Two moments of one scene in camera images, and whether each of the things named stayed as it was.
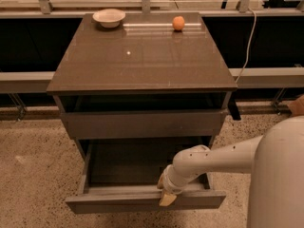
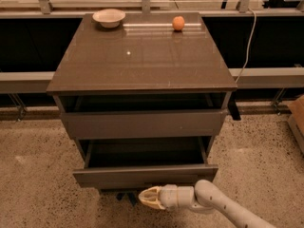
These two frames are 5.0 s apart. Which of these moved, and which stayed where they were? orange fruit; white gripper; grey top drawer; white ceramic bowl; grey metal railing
Moved: white gripper
Stayed: white ceramic bowl; grey metal railing; grey top drawer; orange fruit
